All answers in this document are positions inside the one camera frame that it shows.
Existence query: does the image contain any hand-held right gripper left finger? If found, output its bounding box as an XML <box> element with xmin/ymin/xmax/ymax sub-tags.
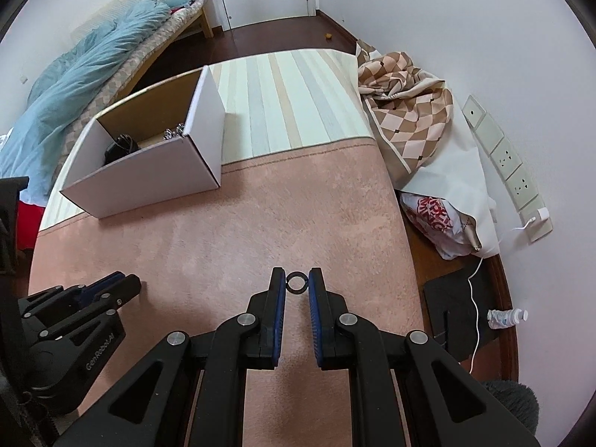
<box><xmin>53</xmin><ymin>267</ymin><xmax>287</xmax><ymax>447</ymax></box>

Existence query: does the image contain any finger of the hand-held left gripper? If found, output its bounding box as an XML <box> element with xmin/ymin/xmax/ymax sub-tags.
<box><xmin>25</xmin><ymin>271</ymin><xmax>126</xmax><ymax>310</ymax></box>
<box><xmin>21</xmin><ymin>274</ymin><xmax>142</xmax><ymax>340</ymax></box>

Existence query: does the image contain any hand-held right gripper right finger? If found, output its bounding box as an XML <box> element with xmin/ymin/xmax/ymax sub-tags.
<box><xmin>307</xmin><ymin>267</ymin><xmax>543</xmax><ymax>447</ymax></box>

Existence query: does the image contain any white cardboard box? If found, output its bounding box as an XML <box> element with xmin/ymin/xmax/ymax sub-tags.
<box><xmin>60</xmin><ymin>66</ymin><xmax>226</xmax><ymax>219</ymax></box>

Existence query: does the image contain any black smartwatch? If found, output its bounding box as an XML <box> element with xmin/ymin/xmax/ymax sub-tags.
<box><xmin>103</xmin><ymin>134</ymin><xmax>140</xmax><ymax>165</ymax></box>

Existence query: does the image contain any red cloth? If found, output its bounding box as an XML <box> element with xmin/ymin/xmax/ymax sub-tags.
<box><xmin>19</xmin><ymin>200</ymin><xmax>42</xmax><ymax>250</ymax></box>

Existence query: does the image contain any pink striped table mat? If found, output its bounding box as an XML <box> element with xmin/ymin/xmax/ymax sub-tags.
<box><xmin>28</xmin><ymin>48</ymin><xmax>424</xmax><ymax>447</ymax></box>

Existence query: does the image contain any black floor mat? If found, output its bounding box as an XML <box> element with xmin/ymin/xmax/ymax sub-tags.
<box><xmin>424</xmin><ymin>261</ymin><xmax>501</xmax><ymax>361</ymax></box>

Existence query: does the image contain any white plastic bag red print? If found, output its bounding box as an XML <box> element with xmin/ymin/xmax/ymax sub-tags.
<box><xmin>400</xmin><ymin>192</ymin><xmax>482</xmax><ymax>261</ymax></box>

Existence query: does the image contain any clear plastic bottle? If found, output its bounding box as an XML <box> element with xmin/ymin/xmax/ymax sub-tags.
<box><xmin>486</xmin><ymin>308</ymin><xmax>529</xmax><ymax>331</ymax></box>

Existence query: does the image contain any bed with blue blanket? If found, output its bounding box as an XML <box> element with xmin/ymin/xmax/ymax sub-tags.
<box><xmin>0</xmin><ymin>0</ymin><xmax>206</xmax><ymax>206</ymax></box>

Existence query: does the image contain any brown checkered cloth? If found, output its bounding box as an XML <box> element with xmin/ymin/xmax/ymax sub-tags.
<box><xmin>356</xmin><ymin>39</ymin><xmax>499</xmax><ymax>259</ymax></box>

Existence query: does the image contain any wooden bed with patterned mattress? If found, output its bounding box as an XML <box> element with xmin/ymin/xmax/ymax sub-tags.
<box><xmin>70</xmin><ymin>0</ymin><xmax>215</xmax><ymax>98</ymax></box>

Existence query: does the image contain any white charging cable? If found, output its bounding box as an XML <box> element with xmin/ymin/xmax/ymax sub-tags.
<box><xmin>467</xmin><ymin>218</ymin><xmax>541</xmax><ymax>373</ymax></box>

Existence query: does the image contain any white wall socket strip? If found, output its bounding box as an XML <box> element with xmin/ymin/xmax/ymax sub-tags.
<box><xmin>462</xmin><ymin>94</ymin><xmax>555</xmax><ymax>243</ymax></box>

